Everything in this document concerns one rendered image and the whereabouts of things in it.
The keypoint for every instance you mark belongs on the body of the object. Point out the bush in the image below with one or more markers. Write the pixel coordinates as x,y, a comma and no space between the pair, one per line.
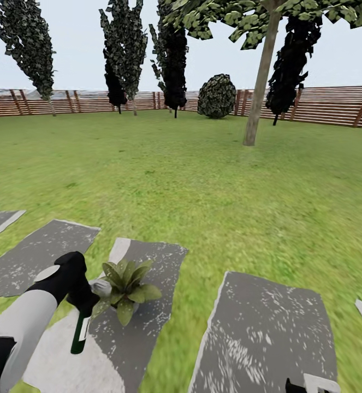
216,98

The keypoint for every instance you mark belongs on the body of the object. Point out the insectifuge atomizer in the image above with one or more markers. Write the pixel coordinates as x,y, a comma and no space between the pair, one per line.
81,332

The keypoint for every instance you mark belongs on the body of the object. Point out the pot plant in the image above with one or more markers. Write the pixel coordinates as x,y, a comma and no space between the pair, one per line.
127,293

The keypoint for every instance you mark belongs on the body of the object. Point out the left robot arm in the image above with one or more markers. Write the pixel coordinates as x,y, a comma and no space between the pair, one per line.
23,323

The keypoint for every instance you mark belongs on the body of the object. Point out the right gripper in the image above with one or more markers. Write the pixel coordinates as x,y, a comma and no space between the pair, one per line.
291,388

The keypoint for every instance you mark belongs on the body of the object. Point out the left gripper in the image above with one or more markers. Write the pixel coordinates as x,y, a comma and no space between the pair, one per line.
84,299

